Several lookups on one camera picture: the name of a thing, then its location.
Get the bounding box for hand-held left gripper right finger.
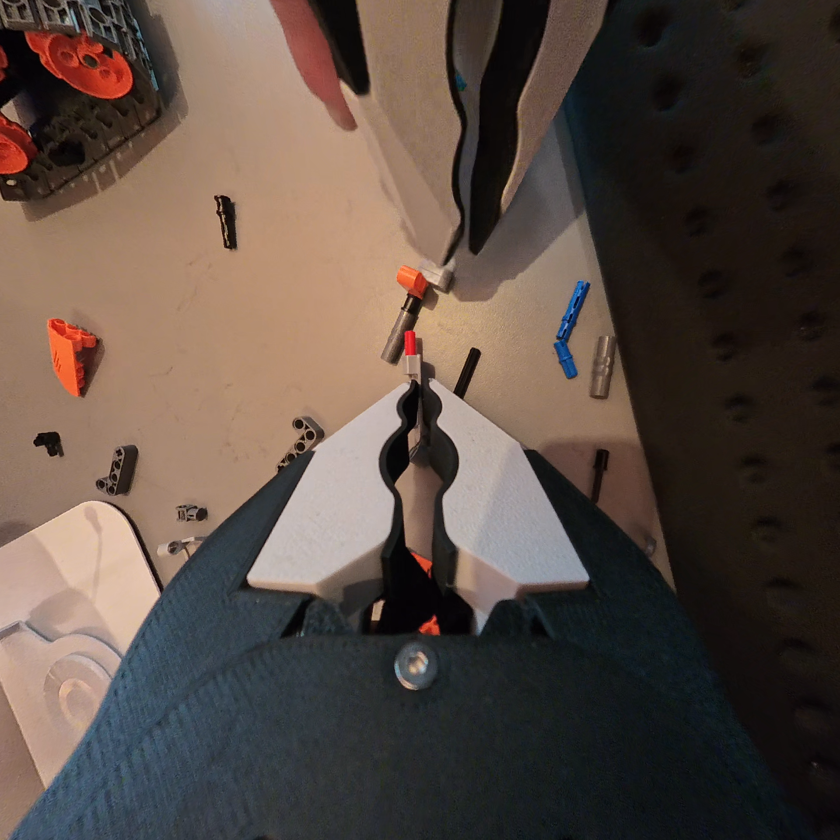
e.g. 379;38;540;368
420;378;591;631

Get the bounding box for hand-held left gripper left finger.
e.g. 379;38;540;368
246;381;421;614

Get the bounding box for dark grey beam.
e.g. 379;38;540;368
95;444;140;495

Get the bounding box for grey tube connector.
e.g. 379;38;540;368
588;335;618;400
380;308;416;366

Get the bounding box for orange wedge plate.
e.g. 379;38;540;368
409;550;441;638

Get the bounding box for person's right hand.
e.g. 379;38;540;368
271;0;360;130

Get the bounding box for black axle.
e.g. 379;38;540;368
452;347;483;400

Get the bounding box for grey angled liftarm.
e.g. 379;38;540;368
275;416;326;473

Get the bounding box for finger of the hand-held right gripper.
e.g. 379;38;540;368
354;0;470;265
467;0;609;257

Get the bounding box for long blue pin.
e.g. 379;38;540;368
556;280;592;343

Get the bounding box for black studded mat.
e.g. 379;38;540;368
563;0;840;840

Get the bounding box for orange brick with holes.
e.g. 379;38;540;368
46;318;100;399

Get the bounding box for tracked toy vehicle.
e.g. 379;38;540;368
0;0;165;202

